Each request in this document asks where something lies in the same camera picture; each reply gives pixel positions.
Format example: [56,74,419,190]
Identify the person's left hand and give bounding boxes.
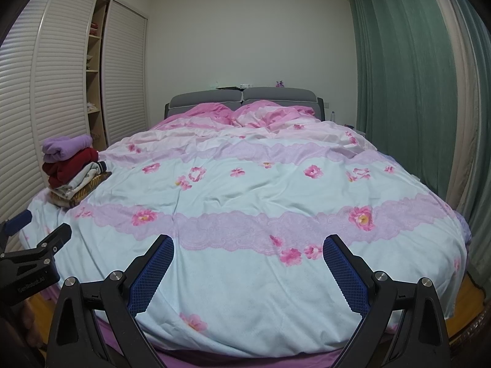
[15,301,49,354]

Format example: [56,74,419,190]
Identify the grey padded headboard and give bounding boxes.
[164,86,325,122]

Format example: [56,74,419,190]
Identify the pink floral duvet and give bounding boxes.
[19,100,470,347]

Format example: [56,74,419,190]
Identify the green curtain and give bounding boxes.
[347,0,461,202]

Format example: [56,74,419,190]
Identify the purple sweatshirt with green print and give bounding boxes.
[41,135,94,163]

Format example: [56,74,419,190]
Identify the purple bed sheet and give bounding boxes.
[40,287,400,368]

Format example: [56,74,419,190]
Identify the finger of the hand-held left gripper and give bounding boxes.
[23,222,73,268]
[0,209,33,239]

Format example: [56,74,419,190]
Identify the wooden wardrobe shelves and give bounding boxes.
[85,0,109,151]

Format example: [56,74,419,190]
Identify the red folded garment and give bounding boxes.
[41,147,99,188]

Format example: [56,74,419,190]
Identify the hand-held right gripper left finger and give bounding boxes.
[46,234,175,368]

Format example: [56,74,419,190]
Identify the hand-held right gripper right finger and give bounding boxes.
[323,234,451,368]

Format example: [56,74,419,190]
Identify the brown patterned folded garment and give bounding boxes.
[48,171,113,210]

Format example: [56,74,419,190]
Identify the beige curtain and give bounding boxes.
[422,0,491,277]

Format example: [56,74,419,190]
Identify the white patterned folded garment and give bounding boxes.
[52,161,108,197]

